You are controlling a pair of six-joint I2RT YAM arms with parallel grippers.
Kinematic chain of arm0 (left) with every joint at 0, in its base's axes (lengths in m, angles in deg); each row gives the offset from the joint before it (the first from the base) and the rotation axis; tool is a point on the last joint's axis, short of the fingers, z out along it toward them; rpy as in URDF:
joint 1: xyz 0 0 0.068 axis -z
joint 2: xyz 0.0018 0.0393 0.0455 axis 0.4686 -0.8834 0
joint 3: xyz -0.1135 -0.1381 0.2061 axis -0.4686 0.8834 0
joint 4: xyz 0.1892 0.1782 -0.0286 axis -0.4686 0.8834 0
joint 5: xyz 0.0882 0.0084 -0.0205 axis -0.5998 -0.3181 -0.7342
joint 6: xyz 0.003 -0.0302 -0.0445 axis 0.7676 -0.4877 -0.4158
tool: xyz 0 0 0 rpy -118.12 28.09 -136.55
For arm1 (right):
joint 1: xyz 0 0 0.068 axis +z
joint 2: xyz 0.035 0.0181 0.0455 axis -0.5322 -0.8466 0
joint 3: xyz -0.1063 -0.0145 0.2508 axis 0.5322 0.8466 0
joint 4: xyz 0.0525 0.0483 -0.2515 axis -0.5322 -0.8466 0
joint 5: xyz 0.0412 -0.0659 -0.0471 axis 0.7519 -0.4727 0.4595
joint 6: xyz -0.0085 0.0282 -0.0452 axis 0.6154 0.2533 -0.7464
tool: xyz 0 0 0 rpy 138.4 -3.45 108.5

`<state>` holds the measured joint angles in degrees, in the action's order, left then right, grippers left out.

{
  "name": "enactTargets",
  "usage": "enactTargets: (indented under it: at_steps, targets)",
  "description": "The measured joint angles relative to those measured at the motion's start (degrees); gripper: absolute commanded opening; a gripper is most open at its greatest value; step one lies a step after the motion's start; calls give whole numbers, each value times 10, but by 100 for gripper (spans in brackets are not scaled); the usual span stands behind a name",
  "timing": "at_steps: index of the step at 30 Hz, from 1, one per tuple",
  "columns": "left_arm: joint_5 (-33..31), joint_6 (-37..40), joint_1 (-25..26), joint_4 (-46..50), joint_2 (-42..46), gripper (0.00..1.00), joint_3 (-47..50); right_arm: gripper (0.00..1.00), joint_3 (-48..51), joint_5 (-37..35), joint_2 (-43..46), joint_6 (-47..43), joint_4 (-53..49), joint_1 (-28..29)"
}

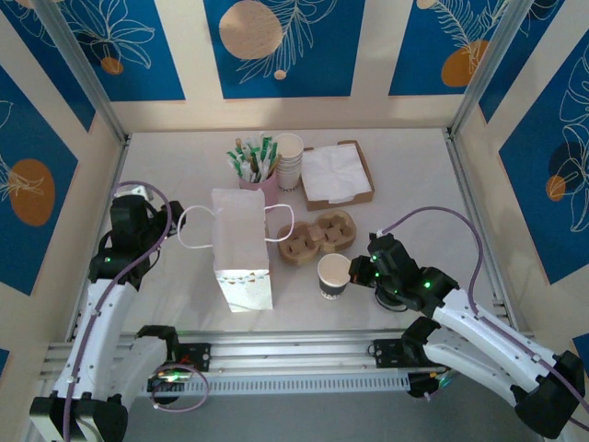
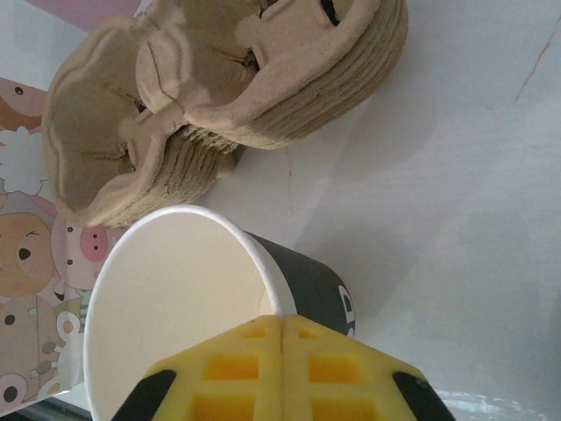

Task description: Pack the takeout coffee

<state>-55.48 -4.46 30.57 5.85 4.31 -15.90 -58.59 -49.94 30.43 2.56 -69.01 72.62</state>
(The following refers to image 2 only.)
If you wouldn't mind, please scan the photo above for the brown cardboard cup carrier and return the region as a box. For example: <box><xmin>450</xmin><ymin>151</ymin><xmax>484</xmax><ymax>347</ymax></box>
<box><xmin>40</xmin><ymin>0</ymin><xmax>411</xmax><ymax>230</ymax></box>

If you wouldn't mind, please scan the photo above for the white cartoon animal paper bag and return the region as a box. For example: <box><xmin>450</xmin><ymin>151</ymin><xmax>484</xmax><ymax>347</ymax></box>
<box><xmin>0</xmin><ymin>0</ymin><xmax>153</xmax><ymax>403</ymax></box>

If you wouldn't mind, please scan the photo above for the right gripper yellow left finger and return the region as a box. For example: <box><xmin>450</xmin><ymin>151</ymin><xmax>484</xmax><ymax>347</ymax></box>
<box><xmin>111</xmin><ymin>314</ymin><xmax>282</xmax><ymax>421</ymax></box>

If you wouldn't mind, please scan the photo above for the black paper coffee cup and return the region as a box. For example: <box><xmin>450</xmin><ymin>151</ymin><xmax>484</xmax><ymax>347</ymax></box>
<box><xmin>82</xmin><ymin>203</ymin><xmax>361</xmax><ymax>421</ymax></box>

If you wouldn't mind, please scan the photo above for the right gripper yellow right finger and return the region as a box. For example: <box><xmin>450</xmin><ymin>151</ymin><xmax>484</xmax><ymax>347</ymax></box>
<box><xmin>280</xmin><ymin>314</ymin><xmax>453</xmax><ymax>421</ymax></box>

